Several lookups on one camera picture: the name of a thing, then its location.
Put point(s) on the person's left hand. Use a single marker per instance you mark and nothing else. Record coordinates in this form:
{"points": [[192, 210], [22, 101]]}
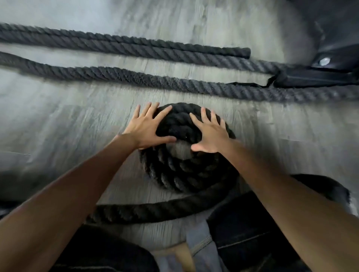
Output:
{"points": [[141, 131]]}

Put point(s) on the person's right hand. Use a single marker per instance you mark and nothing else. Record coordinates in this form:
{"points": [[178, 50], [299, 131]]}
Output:
{"points": [[213, 137]]}

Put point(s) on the person's right middle finger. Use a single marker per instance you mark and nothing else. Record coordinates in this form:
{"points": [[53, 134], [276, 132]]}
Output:
{"points": [[204, 115]]}

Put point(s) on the person's left little finger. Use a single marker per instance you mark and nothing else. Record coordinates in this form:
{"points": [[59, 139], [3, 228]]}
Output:
{"points": [[136, 111]]}

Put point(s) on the person's left middle finger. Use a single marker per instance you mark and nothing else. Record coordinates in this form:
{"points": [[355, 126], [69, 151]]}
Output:
{"points": [[153, 109]]}

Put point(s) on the person's right little finger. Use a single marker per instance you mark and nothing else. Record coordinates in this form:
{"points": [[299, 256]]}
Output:
{"points": [[223, 123]]}

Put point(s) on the person's left thumb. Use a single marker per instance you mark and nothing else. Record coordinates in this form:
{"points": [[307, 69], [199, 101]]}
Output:
{"points": [[165, 139]]}

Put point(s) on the person's right thumb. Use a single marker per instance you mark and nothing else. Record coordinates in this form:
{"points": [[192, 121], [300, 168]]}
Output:
{"points": [[197, 147]]}

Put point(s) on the person's left forearm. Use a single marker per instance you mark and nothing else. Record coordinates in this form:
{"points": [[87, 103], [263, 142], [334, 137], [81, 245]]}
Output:
{"points": [[61, 201]]}

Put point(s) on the person's right forearm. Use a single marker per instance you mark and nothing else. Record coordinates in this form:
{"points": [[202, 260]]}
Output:
{"points": [[294, 210]]}

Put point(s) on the grey shirt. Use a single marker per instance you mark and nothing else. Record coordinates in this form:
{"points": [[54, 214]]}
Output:
{"points": [[200, 246]]}

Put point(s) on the dark jeans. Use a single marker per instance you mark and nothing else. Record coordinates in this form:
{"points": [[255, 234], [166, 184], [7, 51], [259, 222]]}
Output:
{"points": [[246, 238]]}

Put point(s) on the silver bolt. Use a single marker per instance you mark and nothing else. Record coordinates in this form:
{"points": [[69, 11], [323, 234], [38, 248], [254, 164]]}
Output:
{"points": [[324, 61]]}

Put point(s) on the black metal equipment base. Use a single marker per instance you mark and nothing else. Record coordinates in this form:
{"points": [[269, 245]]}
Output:
{"points": [[336, 25]]}

